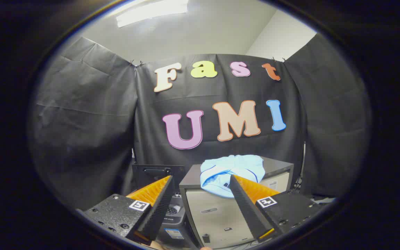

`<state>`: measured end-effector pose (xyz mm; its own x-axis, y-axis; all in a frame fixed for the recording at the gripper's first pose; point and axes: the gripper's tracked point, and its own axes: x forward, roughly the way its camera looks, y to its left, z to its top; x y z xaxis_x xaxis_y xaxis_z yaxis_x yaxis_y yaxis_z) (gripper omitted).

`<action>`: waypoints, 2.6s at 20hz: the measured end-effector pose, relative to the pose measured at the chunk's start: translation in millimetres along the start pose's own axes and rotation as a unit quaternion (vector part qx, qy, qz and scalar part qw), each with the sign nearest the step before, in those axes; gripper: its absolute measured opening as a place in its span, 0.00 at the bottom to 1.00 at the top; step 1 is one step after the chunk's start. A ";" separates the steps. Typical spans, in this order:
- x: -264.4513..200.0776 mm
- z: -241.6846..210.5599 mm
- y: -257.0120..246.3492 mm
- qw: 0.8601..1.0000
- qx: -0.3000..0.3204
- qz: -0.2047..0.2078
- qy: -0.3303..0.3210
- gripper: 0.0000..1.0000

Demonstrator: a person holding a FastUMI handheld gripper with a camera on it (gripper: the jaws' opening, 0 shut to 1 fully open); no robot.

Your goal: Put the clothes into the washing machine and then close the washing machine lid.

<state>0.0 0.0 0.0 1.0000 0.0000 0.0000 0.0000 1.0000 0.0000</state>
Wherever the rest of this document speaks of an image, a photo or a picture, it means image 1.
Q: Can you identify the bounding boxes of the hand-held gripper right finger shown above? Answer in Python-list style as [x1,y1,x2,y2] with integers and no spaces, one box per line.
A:
[228,174,323,243]

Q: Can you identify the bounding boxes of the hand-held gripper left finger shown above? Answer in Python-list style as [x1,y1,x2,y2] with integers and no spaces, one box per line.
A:
[76,175,174,244]

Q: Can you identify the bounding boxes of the black washing machine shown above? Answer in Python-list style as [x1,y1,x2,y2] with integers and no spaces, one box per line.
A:
[157,193,200,249]

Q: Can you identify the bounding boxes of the light blue buttoned shirt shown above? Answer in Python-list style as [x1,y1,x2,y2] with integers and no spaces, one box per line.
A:
[200,155,266,198]

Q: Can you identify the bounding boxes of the grey and beige cabinet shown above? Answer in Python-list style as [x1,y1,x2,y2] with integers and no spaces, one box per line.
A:
[179,156,295,249]

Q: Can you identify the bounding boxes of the black backdrop cloth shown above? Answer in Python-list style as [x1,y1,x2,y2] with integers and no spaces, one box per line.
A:
[28,35,372,210]

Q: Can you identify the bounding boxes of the ceiling light panel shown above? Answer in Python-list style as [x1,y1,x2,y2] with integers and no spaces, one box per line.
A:
[116,0,189,28]

